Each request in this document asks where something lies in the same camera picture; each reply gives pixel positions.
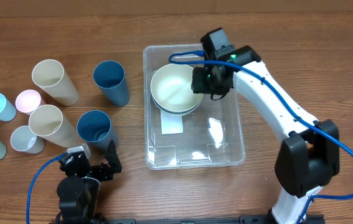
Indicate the white label in bin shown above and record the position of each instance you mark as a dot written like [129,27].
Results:
[171,123]

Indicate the clear plastic storage bin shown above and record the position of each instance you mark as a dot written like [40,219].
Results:
[212,134]

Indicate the tall cream cup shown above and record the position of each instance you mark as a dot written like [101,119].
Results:
[50,76]
[48,122]

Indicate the small pink cup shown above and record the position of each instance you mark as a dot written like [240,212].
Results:
[28,101]

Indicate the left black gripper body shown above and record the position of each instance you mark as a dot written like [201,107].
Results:
[101,172]

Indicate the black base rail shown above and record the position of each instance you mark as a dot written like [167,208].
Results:
[242,219]

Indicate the tall dark blue cup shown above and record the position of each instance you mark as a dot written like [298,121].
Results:
[96,128]
[110,77]

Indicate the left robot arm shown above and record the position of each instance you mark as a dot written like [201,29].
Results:
[78,192]

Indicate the blue bowl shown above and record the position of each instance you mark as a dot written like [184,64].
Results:
[177,113]

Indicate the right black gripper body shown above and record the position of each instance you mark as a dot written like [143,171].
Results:
[209,80]

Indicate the cream bowl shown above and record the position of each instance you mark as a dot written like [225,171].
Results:
[171,88]

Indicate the tall dark blue cup front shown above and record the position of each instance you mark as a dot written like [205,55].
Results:
[96,128]

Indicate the tall cream cup front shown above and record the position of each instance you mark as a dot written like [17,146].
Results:
[48,122]

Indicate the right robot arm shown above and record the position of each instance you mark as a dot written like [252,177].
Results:
[309,153]

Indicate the small grey cup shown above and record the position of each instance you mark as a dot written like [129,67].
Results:
[24,140]

